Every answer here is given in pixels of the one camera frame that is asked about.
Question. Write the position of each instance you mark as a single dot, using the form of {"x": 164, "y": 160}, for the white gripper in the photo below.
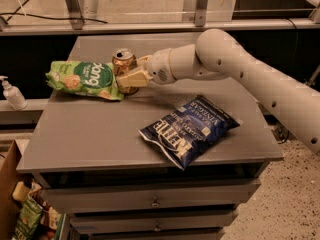
{"x": 159, "y": 66}

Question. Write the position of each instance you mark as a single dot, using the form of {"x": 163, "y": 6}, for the orange soda can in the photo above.
{"x": 123, "y": 61}

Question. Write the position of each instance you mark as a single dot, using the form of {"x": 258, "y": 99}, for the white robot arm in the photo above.
{"x": 216, "y": 54}

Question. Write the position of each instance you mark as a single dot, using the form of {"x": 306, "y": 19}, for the green rice chip bag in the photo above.
{"x": 84, "y": 78}

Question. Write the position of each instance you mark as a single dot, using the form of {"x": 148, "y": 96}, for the blue kettle chip bag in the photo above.
{"x": 189, "y": 131}

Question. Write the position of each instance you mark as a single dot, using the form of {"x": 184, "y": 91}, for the green snack bag in box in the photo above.
{"x": 28, "y": 220}

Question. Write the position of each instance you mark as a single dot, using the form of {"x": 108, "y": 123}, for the grey drawer cabinet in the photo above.
{"x": 170, "y": 162}

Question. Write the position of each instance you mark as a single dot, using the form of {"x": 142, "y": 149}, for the white pump bottle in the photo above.
{"x": 13, "y": 95}

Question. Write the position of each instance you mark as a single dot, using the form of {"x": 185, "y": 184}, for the cardboard box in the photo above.
{"x": 9, "y": 177}

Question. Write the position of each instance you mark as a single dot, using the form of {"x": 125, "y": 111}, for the metal bracket right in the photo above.
{"x": 200, "y": 13}

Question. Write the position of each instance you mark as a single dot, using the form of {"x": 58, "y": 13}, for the metal bracket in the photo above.
{"x": 200, "y": 13}
{"x": 75, "y": 13}

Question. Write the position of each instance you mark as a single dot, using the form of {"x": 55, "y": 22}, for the metal bracket left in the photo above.
{"x": 75, "y": 13}

